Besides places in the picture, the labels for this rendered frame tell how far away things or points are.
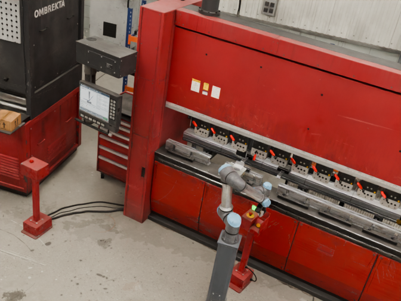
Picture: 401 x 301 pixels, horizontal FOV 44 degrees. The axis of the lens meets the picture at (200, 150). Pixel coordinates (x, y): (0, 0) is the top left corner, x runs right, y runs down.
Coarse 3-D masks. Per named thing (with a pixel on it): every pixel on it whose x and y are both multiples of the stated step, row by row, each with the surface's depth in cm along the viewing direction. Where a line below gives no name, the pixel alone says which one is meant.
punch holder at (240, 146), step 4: (236, 136) 459; (240, 136) 457; (244, 136) 455; (232, 140) 463; (236, 140) 461; (240, 140) 459; (244, 140) 457; (248, 140) 456; (232, 144) 464; (236, 144) 462; (240, 144) 460; (244, 144) 458; (248, 144) 462; (236, 148) 464; (240, 148) 462; (244, 148) 460
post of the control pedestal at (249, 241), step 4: (248, 232) 452; (248, 236) 454; (252, 236) 453; (248, 240) 455; (252, 240) 457; (248, 244) 457; (244, 248) 462; (248, 248) 459; (244, 252) 464; (248, 252) 462; (244, 256) 465; (248, 256) 467; (240, 260) 470; (244, 260) 467; (240, 264) 472; (244, 264) 469; (240, 268) 474; (244, 268) 472
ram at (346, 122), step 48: (192, 48) 444; (240, 48) 422; (192, 96) 464; (240, 96) 441; (288, 96) 419; (336, 96) 400; (384, 96) 382; (288, 144) 437; (336, 144) 416; (384, 144) 397
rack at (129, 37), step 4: (144, 4) 656; (128, 8) 613; (132, 8) 614; (128, 12) 618; (128, 16) 620; (128, 20) 620; (128, 24) 623; (128, 28) 625; (128, 32) 628; (128, 36) 630; (132, 36) 629; (128, 40) 632; (132, 40) 631; (136, 40) 630; (128, 44) 635; (124, 76) 659; (124, 80) 661; (124, 84) 664; (124, 88) 667; (128, 88) 665; (132, 88) 664; (132, 92) 666; (192, 144) 679
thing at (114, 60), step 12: (96, 36) 448; (84, 48) 430; (96, 48) 422; (108, 48) 426; (120, 48) 430; (84, 60) 435; (96, 60) 427; (108, 60) 420; (120, 60) 414; (132, 60) 429; (84, 72) 455; (96, 72) 456; (108, 72) 426; (120, 72) 420; (132, 72) 437
